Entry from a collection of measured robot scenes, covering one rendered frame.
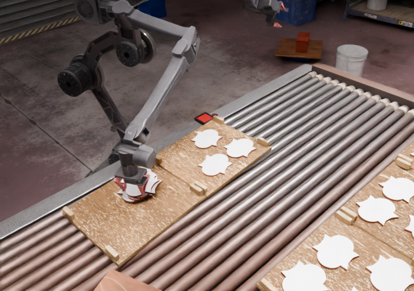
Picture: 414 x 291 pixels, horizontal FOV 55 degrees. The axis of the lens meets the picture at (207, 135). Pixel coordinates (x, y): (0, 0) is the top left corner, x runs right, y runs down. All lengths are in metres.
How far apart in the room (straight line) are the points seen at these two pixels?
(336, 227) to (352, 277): 0.20
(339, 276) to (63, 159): 2.59
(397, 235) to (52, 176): 2.54
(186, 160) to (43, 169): 1.92
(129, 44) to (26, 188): 1.58
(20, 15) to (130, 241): 5.04
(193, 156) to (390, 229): 0.81
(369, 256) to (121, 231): 0.82
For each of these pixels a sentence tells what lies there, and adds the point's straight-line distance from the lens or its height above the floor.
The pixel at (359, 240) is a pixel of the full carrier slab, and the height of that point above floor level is 0.94.
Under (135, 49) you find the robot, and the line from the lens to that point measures 2.16.
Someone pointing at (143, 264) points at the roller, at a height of 0.91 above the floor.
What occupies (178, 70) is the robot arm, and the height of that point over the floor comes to 1.34.
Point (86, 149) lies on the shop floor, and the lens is 3.49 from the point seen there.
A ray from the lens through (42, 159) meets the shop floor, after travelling 3.52.
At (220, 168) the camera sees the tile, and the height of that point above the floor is 0.94.
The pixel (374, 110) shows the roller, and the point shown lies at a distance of 2.14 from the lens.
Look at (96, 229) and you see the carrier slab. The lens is 1.47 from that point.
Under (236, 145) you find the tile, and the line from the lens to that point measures 1.73.
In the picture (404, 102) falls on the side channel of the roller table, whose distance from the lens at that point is 2.23.
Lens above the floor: 1.99
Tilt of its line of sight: 36 degrees down
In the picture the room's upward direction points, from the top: 3 degrees counter-clockwise
